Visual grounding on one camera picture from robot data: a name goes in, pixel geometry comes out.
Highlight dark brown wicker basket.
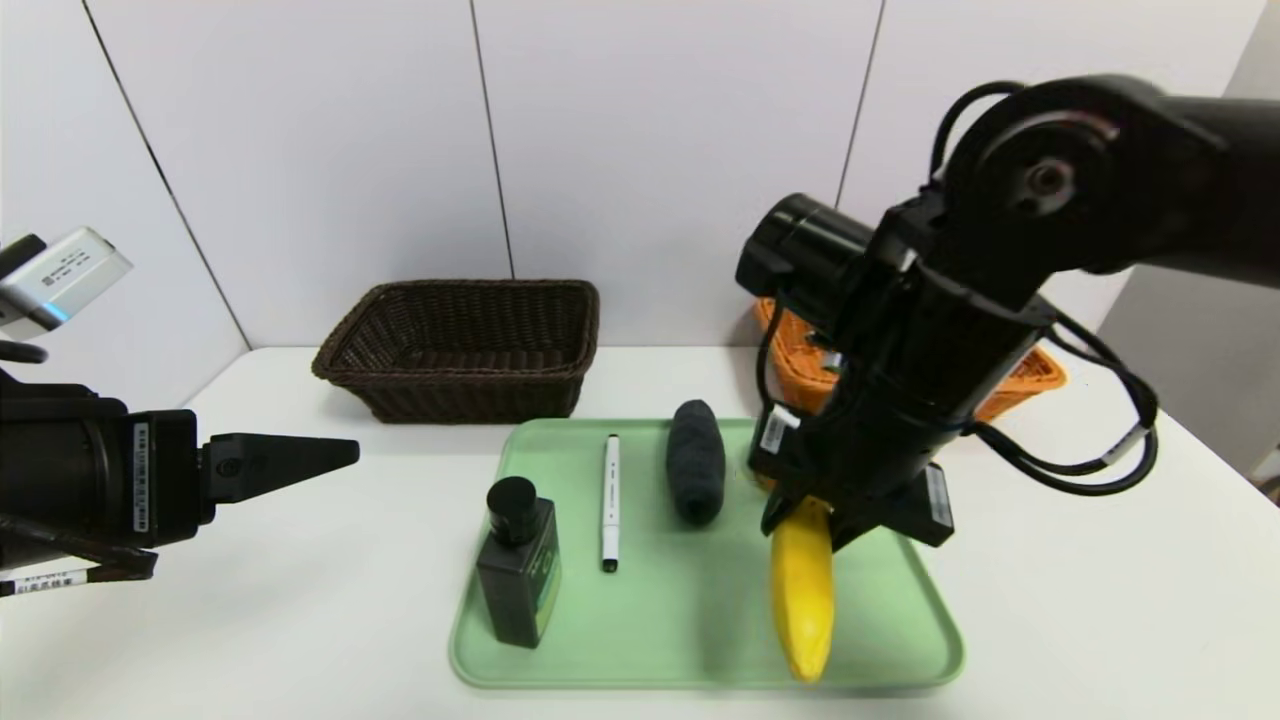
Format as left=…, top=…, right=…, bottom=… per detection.
left=311, top=279, right=601, bottom=425

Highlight thin black left camera cable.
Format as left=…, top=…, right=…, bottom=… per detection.
left=0, top=512, right=159, bottom=599

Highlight black square pump bottle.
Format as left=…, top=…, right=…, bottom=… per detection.
left=476, top=475, right=562, bottom=649

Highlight thin black camera cable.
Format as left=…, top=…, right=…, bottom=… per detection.
left=757, top=293, right=796, bottom=413
left=0, top=512, right=159, bottom=599

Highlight orange wicker basket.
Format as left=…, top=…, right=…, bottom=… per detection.
left=754, top=298, right=1067, bottom=423

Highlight light green plastic tray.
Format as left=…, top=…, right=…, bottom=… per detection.
left=448, top=417, right=966, bottom=691

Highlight white marker pen black caps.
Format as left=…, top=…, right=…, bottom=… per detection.
left=601, top=434, right=621, bottom=573

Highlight thin black right camera cable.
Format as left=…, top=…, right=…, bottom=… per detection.
left=757, top=293, right=796, bottom=413

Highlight dark grey cloth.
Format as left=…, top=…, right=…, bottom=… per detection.
left=666, top=400, right=727, bottom=527

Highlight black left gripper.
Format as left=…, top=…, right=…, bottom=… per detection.
left=0, top=397, right=360, bottom=553

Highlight yellow banana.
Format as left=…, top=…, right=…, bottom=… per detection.
left=770, top=497, right=836, bottom=684

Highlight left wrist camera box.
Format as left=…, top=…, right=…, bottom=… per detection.
left=0, top=228, right=134, bottom=341

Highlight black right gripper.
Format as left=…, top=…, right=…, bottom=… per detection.
left=748, top=401, right=956, bottom=553

